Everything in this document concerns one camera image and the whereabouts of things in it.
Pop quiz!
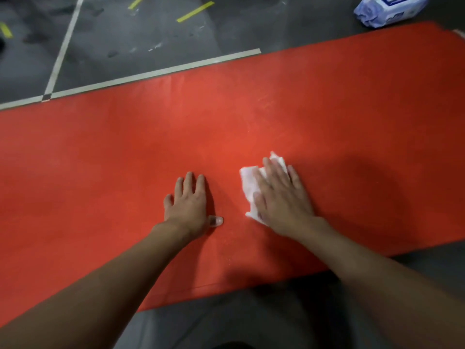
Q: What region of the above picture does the red mat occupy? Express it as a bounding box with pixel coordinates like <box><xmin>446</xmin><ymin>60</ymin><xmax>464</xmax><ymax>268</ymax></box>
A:
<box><xmin>0</xmin><ymin>21</ymin><xmax>465</xmax><ymax>328</ymax></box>

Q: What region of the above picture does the person's left hand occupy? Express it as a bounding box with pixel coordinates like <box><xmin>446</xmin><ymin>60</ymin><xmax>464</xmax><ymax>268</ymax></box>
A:
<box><xmin>163</xmin><ymin>172</ymin><xmax>224</xmax><ymax>241</ymax></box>

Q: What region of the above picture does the person's right forearm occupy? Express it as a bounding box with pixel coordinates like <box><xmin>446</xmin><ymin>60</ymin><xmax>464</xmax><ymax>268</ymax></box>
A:
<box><xmin>297</xmin><ymin>220</ymin><xmax>465</xmax><ymax>349</ymax></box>

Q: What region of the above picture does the person's right hand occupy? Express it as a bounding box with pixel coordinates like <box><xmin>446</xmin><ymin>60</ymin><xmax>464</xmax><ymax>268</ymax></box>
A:
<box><xmin>252</xmin><ymin>157</ymin><xmax>329</xmax><ymax>239</ymax></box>

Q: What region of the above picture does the person's left forearm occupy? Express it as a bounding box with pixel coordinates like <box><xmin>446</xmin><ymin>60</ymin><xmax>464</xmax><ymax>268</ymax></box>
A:
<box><xmin>0</xmin><ymin>221</ymin><xmax>192</xmax><ymax>349</ymax></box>

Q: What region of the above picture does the white wet wipe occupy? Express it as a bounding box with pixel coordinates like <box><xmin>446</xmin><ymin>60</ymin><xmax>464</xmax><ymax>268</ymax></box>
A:
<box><xmin>239</xmin><ymin>151</ymin><xmax>290</xmax><ymax>226</ymax></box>

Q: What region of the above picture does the pale blue wipes pack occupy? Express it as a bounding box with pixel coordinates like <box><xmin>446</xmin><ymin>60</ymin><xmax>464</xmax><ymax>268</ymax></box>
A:
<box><xmin>353</xmin><ymin>0</ymin><xmax>430</xmax><ymax>29</ymax></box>

